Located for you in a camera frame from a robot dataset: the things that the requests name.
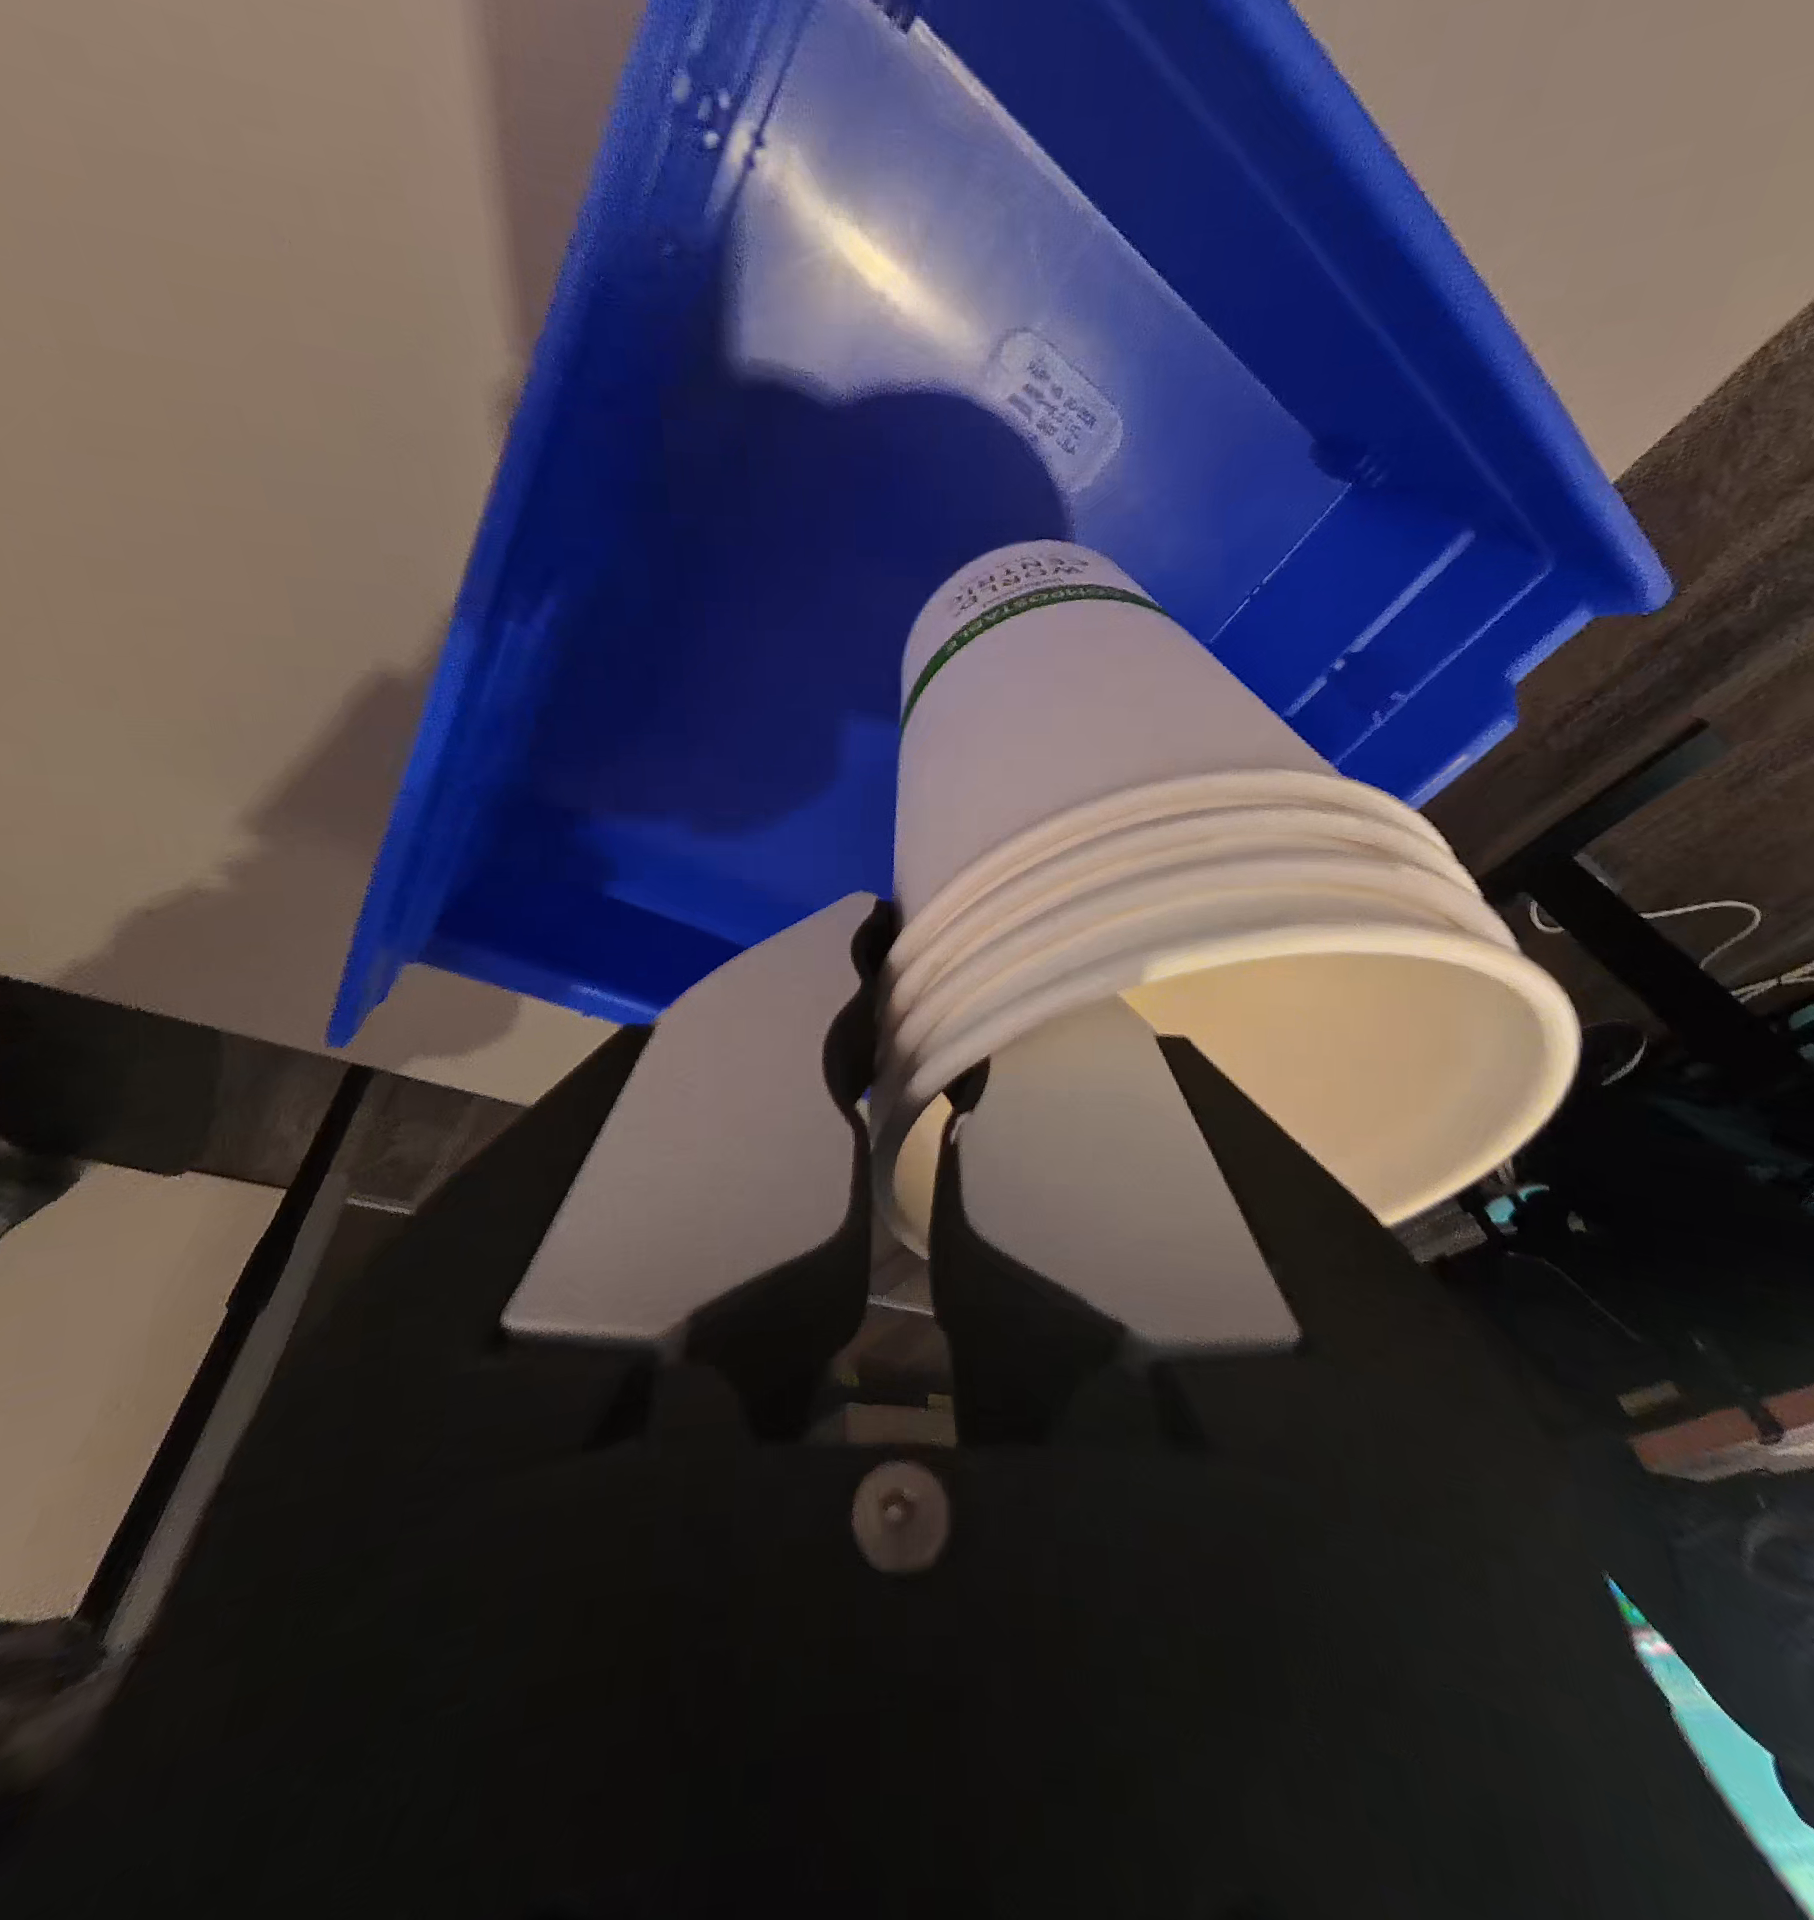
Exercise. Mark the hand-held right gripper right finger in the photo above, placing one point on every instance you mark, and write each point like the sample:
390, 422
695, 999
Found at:
1116, 1200

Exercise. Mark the white paper cup green band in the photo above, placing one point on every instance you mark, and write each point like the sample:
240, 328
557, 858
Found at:
1328, 860
1295, 821
1372, 1080

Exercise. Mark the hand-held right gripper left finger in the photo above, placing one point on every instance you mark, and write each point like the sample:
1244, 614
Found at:
697, 1170

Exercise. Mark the black table frame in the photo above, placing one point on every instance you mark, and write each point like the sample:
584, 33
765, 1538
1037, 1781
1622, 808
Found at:
1672, 991

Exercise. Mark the blue plastic bin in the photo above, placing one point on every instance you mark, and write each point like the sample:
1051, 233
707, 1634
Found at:
785, 449

